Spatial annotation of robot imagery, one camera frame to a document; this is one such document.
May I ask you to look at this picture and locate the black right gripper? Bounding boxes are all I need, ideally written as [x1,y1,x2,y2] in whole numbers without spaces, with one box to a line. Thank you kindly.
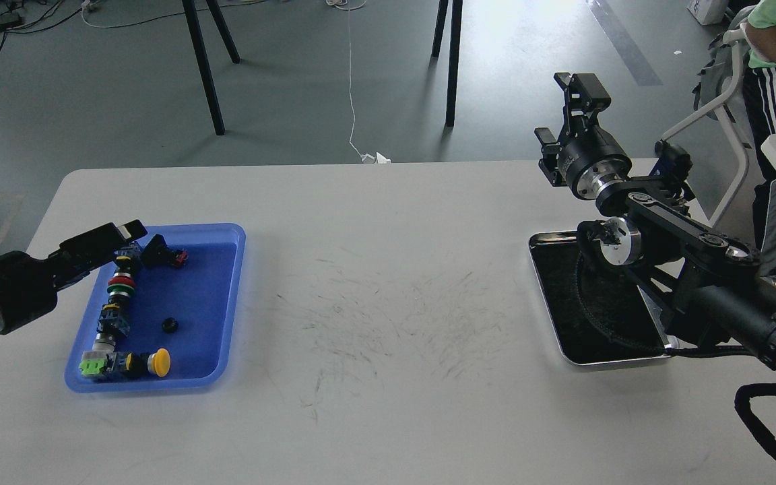
[535,73,633,200]

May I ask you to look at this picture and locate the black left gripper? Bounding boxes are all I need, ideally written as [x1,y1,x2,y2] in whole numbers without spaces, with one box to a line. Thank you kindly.
[0,219,148,335]

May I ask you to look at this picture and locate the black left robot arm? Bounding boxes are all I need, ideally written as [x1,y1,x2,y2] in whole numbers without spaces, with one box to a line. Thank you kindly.
[0,219,148,335]

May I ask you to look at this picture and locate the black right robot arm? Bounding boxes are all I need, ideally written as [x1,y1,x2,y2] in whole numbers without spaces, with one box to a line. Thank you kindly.
[535,73,776,461]

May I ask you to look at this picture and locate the blue plastic tray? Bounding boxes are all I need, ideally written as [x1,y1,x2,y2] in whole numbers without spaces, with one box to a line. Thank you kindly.
[64,223,246,393]

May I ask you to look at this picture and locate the silver metal tray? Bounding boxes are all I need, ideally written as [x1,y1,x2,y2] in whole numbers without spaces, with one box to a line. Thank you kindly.
[527,231,677,370]

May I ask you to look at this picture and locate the red green push button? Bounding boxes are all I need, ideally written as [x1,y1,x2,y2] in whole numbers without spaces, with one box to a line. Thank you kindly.
[106,272,136,298]

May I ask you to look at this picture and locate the yellow mushroom push button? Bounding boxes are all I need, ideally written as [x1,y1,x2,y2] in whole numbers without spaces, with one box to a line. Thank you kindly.
[123,349,170,379]

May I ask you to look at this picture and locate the white rolling chair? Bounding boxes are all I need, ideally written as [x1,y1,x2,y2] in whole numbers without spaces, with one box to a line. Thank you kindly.
[651,5,755,225]

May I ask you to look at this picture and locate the black stand legs right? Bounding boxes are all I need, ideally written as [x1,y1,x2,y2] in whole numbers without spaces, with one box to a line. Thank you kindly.
[431,1,464,128]

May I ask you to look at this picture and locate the black stand legs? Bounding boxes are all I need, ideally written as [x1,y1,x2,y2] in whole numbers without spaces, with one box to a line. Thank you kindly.
[431,1,464,128]
[181,1,241,136]

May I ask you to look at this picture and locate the black stand legs left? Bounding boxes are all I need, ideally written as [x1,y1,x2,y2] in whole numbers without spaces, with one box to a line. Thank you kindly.
[181,1,241,136]

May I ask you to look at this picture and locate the blue yellow switch block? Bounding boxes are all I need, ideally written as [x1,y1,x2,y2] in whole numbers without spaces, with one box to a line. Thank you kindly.
[113,242,143,274]

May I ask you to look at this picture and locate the black red switch component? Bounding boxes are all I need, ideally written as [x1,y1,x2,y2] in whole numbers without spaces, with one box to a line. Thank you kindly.
[140,234,188,268]

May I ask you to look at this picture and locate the green white switch block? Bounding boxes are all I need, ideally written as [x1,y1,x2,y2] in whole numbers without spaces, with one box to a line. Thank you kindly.
[78,339,119,383]

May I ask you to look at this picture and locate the white floor cable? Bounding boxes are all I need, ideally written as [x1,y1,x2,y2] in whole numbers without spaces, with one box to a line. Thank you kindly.
[326,0,393,164]

